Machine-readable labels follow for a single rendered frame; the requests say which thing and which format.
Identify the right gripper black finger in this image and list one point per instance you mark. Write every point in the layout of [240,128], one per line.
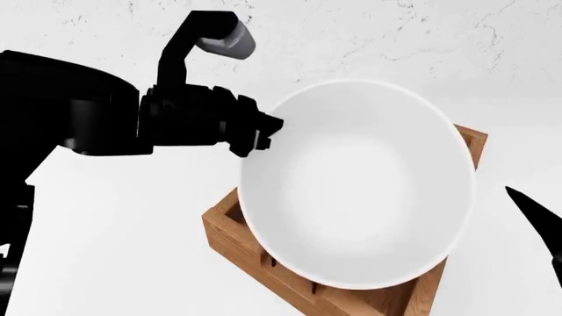
[538,224]

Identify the large white bowl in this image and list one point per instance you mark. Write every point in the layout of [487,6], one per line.
[355,184]

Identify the wooden tray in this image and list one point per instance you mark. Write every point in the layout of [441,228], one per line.
[246,240]

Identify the black robot torso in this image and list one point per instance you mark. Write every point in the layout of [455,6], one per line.
[15,237]

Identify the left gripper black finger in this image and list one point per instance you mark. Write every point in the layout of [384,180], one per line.
[262,141]
[272,123]

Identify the black and grey wrist camera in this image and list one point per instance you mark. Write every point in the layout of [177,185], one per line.
[184,46]

